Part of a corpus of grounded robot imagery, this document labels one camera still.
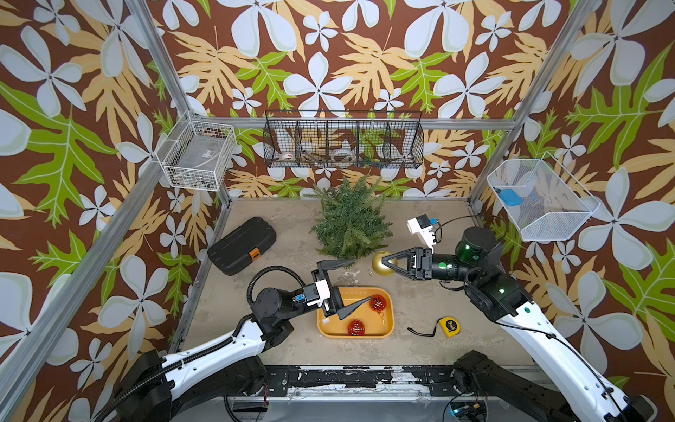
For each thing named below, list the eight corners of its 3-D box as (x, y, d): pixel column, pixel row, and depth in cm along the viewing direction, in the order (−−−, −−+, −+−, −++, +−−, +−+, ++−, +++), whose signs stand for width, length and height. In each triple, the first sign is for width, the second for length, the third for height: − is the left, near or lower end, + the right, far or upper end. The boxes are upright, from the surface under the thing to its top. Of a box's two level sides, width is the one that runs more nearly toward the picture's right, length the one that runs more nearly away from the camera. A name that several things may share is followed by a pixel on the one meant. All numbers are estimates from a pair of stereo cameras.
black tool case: (209, 260, 102) (202, 251, 97) (261, 224, 114) (257, 213, 109) (229, 282, 96) (223, 273, 91) (281, 241, 108) (279, 231, 103)
